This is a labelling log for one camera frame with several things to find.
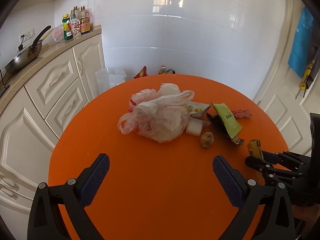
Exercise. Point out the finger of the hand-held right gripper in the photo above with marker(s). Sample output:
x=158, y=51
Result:
x=287, y=157
x=260, y=165

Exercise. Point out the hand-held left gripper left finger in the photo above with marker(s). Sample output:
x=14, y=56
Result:
x=96, y=177

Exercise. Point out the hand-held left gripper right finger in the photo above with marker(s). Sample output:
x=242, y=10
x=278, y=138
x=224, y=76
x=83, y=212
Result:
x=226, y=180

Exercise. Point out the yellow black-striped wrapper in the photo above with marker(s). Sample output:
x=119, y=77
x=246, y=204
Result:
x=253, y=147

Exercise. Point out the red printed snack wrapper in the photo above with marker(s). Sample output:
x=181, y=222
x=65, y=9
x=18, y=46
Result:
x=241, y=113

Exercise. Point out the large translucent plastic bag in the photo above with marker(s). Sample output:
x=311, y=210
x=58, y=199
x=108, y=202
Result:
x=160, y=120

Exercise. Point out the person's right forearm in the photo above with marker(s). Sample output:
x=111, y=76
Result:
x=306, y=217

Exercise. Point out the brown round lump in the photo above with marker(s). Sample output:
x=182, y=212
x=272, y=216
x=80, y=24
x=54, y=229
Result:
x=207, y=140

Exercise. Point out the white panel door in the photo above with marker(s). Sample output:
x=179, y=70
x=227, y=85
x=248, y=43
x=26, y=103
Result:
x=282, y=110

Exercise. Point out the dark foil wrapper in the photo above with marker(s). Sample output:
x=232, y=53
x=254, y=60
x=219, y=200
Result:
x=217, y=126

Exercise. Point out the green snack packet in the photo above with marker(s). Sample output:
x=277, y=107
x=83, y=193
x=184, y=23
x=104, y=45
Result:
x=228, y=120

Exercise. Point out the white foam block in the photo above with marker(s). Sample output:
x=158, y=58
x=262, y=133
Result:
x=194, y=127

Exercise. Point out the deep cream drawer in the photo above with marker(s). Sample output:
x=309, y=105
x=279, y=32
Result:
x=68, y=107

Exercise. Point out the white wrapper with yellow print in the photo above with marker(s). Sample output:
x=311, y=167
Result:
x=200, y=108

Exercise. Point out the cream base cabinet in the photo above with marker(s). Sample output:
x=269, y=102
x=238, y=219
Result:
x=22, y=135

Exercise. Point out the red-printed white plastic bag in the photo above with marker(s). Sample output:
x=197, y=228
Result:
x=142, y=97

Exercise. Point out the clear plastic bin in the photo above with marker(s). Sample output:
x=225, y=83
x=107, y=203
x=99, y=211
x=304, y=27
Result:
x=110, y=80

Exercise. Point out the grey apron with yellow trim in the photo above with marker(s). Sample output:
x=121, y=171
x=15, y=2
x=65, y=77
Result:
x=313, y=55

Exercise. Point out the crumpled white plastic bag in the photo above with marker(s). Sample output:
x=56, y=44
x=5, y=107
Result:
x=168, y=90

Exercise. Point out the shallow cream drawer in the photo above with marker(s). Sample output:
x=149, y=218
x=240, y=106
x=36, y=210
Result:
x=53, y=76

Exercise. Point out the blue apron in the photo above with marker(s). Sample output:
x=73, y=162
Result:
x=301, y=45

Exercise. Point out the arched cream cabinet door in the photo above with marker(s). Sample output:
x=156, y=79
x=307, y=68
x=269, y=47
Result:
x=90, y=65

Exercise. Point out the red snack bag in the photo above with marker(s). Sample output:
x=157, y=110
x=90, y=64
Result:
x=141, y=73

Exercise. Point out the yellow cooking oil bottle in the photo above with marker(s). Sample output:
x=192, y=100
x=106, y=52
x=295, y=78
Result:
x=163, y=71

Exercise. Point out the beige countertop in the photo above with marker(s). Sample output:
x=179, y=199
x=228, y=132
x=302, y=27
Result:
x=50, y=50

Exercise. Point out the pink clear plastic container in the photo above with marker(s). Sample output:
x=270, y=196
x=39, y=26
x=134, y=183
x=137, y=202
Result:
x=58, y=34

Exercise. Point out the bottle with white red label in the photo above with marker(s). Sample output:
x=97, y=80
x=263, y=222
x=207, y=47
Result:
x=75, y=26

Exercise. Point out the yellow bottle with green cap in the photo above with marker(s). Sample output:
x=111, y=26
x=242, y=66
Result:
x=65, y=25

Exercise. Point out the white wall socket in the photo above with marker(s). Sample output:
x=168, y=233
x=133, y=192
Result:
x=27, y=35

